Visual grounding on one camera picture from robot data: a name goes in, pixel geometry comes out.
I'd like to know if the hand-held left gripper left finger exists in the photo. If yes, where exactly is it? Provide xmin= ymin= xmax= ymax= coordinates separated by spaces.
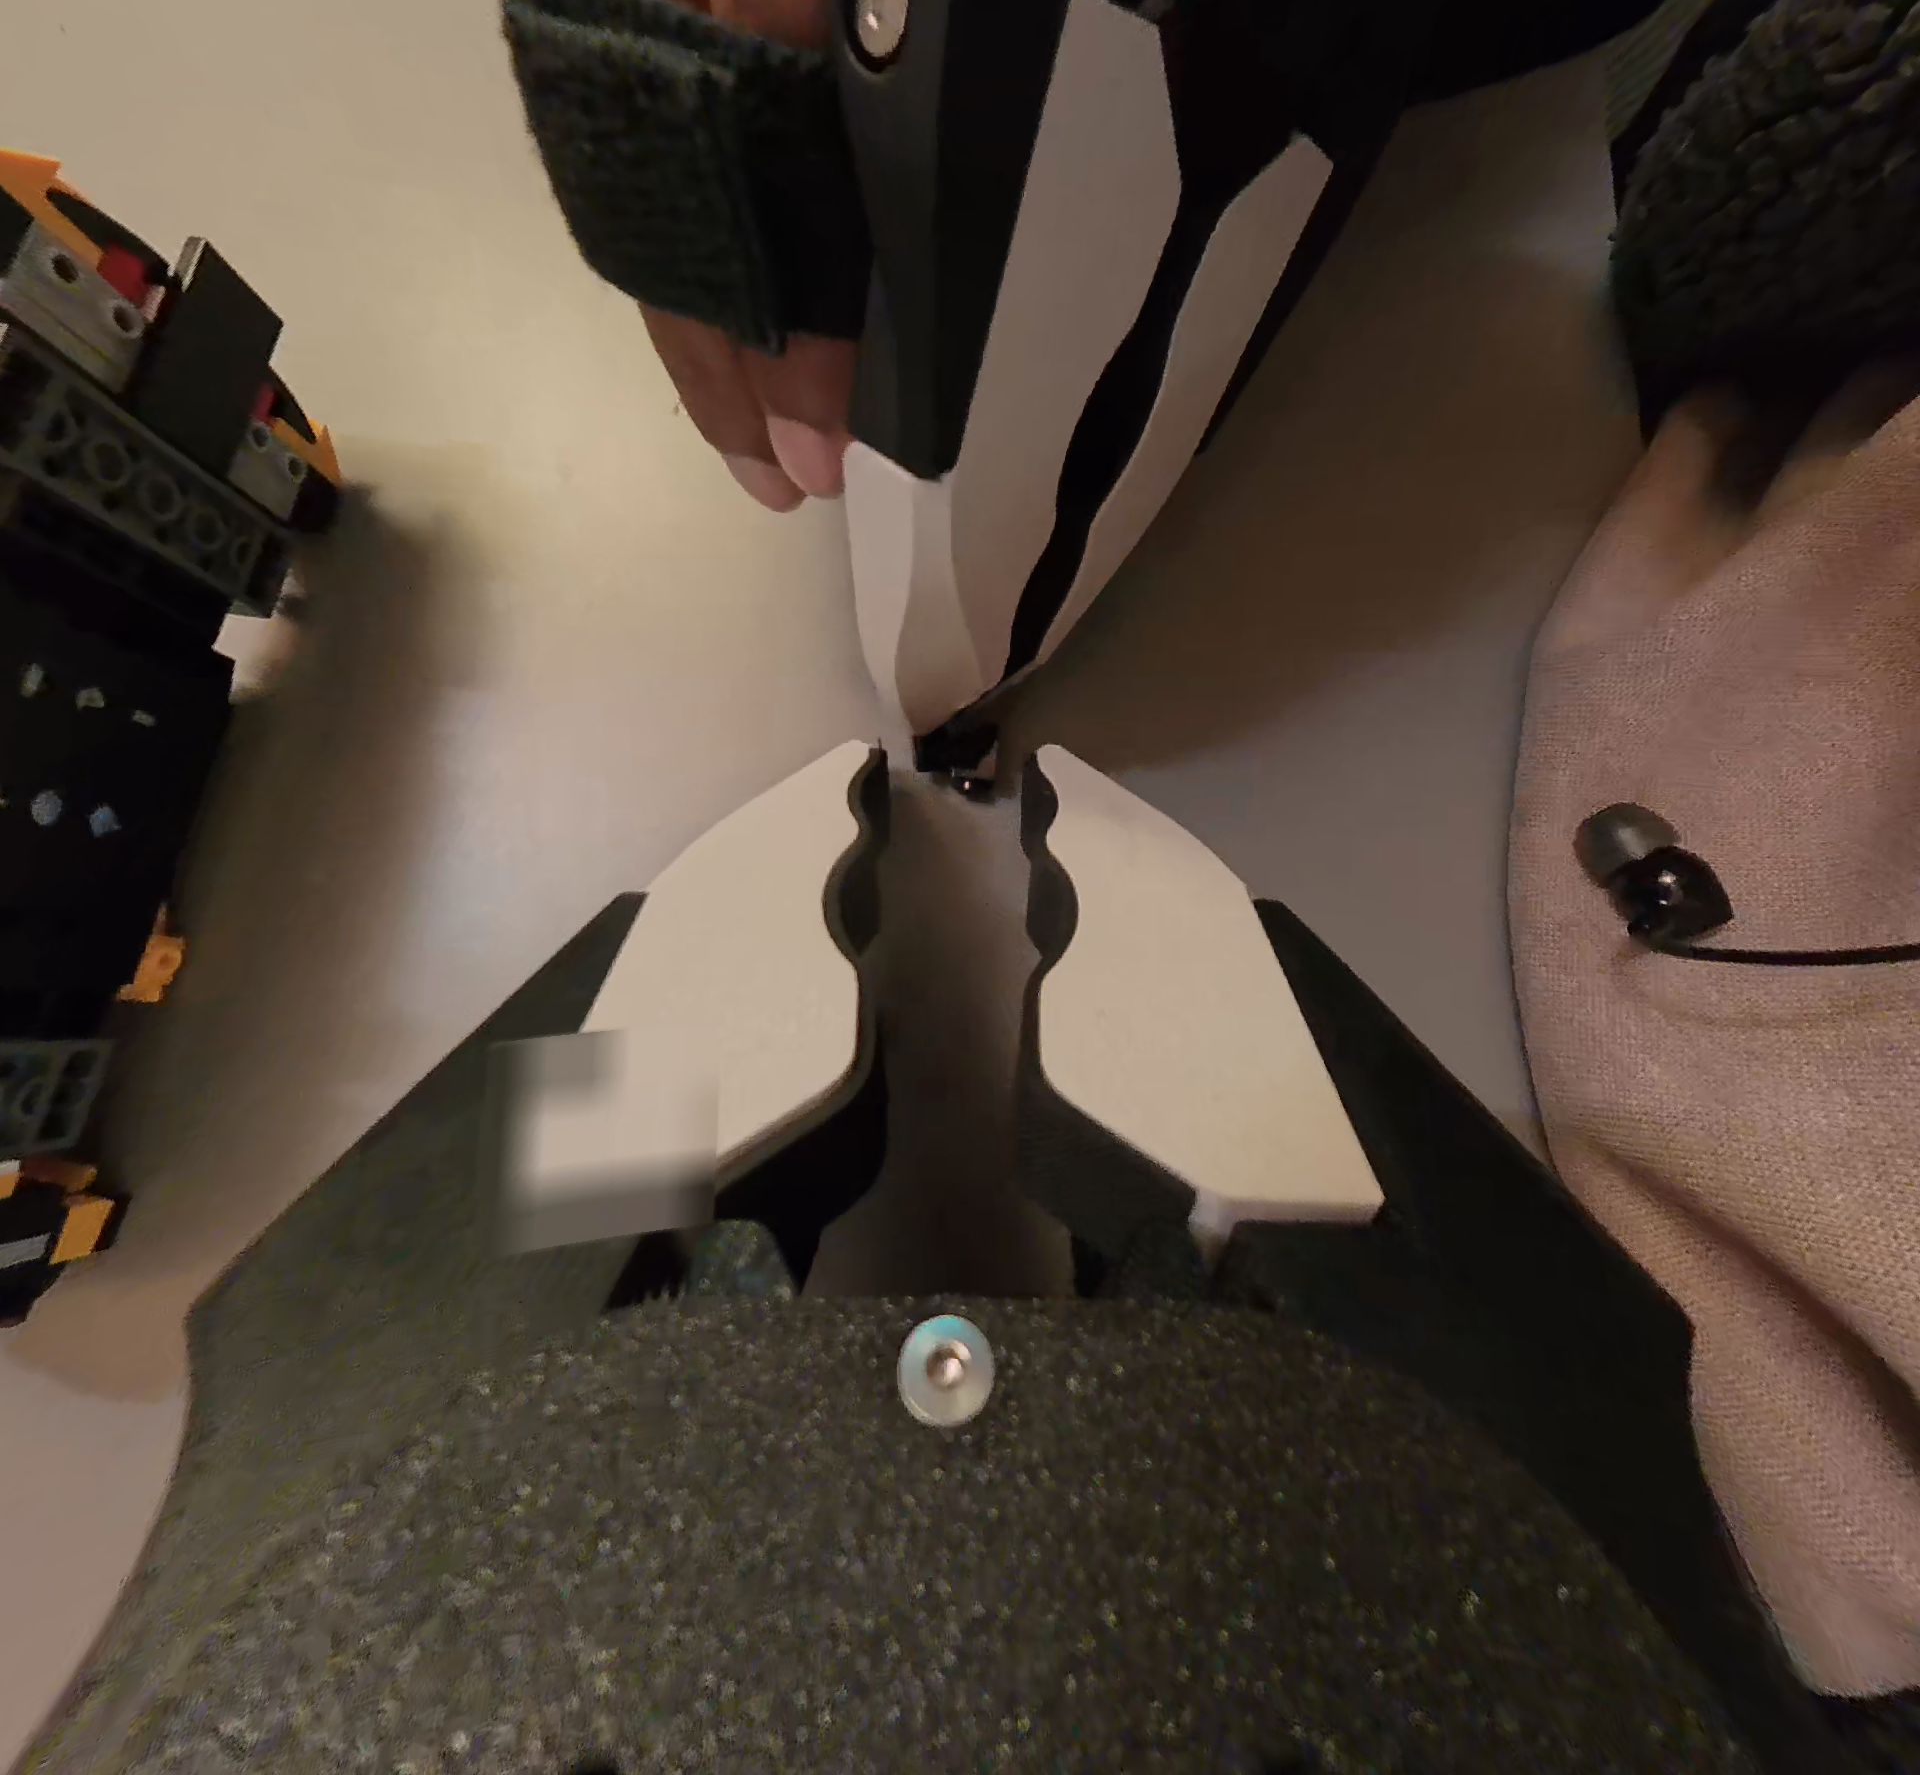
xmin=576 ymin=739 xmax=902 ymax=1297

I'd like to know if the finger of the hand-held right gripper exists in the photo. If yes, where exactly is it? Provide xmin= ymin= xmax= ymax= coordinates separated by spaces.
xmin=844 ymin=0 xmax=1195 ymax=756
xmin=1021 ymin=137 xmax=1338 ymax=697

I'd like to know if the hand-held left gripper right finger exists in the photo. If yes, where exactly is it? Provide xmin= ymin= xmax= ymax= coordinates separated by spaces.
xmin=1016 ymin=741 xmax=1384 ymax=1287

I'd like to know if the small black lego piece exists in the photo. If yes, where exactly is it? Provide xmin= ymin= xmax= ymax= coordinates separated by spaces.
xmin=914 ymin=717 xmax=1000 ymax=801

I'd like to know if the orange black lego car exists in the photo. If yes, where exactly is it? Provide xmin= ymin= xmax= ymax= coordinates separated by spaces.
xmin=0 ymin=147 xmax=344 ymax=1327

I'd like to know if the black wired earphone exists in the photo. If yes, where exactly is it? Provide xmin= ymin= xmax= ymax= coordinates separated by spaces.
xmin=1572 ymin=799 xmax=1920 ymax=969

